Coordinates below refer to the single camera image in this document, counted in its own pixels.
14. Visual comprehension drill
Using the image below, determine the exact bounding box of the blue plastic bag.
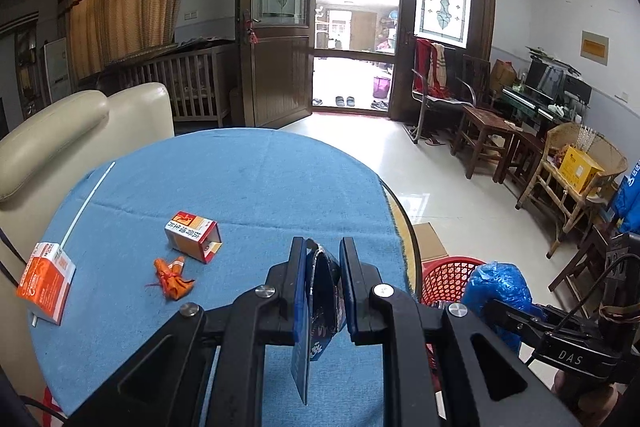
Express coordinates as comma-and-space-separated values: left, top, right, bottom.
460, 262, 544, 355

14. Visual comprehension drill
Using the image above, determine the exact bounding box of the blue foil snack wrapper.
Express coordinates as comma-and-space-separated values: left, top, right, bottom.
291, 239, 346, 405

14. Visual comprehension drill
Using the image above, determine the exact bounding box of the red mesh trash basket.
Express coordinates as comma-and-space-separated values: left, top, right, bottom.
420, 257, 484, 306

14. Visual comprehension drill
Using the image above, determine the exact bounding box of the person's right hand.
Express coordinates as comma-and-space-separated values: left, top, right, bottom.
551, 371, 639, 427

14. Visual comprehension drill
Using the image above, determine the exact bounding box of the orange crumpled wrapper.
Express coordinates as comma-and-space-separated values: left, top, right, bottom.
150, 256, 195, 301

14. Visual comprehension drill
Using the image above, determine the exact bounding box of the bamboo chair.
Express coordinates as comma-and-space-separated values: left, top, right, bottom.
515, 122, 629, 258

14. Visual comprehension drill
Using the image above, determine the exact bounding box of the red white small carton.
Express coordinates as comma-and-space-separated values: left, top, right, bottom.
164, 211, 222, 263

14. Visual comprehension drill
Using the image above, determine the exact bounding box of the orange white box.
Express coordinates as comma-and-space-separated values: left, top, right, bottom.
15, 242, 76, 325

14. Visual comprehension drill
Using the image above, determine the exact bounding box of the yellow cardboard box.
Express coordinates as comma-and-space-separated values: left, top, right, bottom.
559, 146, 604, 193

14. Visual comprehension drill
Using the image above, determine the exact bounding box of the blue tablecloth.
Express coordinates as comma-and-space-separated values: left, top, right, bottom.
32, 129, 409, 413

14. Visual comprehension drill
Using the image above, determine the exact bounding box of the white thin stick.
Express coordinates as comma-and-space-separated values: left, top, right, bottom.
60, 161, 116, 249

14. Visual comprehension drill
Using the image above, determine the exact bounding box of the wooden stool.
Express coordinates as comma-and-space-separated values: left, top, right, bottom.
450, 106, 515, 183

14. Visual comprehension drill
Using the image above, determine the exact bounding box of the dark desk with monitors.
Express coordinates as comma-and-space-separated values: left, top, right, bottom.
500, 48, 592, 139

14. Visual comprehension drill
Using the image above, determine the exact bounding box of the cream leather sofa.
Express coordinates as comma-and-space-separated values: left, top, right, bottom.
0, 83, 174, 399

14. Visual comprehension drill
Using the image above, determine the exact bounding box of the red towel on chair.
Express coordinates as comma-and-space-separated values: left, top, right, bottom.
413, 38, 449, 98

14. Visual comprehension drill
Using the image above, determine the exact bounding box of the brown wooden door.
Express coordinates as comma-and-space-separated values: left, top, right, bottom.
235, 0, 314, 129

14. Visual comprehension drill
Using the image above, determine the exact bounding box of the metal frame chair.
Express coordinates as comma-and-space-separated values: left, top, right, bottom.
405, 36, 490, 145

